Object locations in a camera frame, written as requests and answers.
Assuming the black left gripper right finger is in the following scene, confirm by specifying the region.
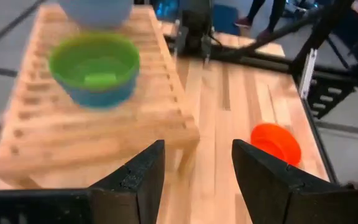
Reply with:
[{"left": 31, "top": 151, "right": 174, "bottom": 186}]
[{"left": 231, "top": 138, "right": 358, "bottom": 224}]

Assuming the blue bin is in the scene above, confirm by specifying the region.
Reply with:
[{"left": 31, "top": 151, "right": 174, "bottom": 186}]
[{"left": 213, "top": 4, "right": 241, "bottom": 35}]

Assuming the black aluminium table frame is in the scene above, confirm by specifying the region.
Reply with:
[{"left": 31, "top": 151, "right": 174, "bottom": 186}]
[{"left": 163, "top": 0, "right": 358, "bottom": 184}]

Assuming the light green plastic bowl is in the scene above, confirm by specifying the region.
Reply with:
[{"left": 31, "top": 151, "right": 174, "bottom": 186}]
[{"left": 48, "top": 32, "right": 141, "bottom": 91}]

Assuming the teal green plastic bowl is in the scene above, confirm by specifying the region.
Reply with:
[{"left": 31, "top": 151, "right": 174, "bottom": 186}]
[{"left": 61, "top": 70, "right": 138, "bottom": 110}]

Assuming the wooden slatted shelf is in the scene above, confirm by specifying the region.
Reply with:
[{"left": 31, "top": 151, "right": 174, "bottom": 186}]
[{"left": 0, "top": 4, "right": 201, "bottom": 190}]

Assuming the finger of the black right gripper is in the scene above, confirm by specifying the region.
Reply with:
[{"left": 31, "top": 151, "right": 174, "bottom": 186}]
[
  {"left": 174, "top": 20, "right": 187, "bottom": 58},
  {"left": 201, "top": 34, "right": 213, "bottom": 65}
]

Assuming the person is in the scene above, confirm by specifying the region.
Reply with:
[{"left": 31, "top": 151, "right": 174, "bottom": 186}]
[{"left": 234, "top": 0, "right": 287, "bottom": 40}]

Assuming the small orange plastic bowl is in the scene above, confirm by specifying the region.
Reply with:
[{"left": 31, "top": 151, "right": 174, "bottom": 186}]
[{"left": 250, "top": 123, "right": 302, "bottom": 167}]

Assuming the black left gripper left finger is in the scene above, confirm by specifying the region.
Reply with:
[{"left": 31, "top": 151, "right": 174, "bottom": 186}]
[{"left": 0, "top": 139, "right": 166, "bottom": 224}]

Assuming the large blue plastic bowl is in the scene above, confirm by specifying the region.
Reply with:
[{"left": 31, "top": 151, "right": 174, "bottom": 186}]
[{"left": 57, "top": 0, "right": 135, "bottom": 31}]

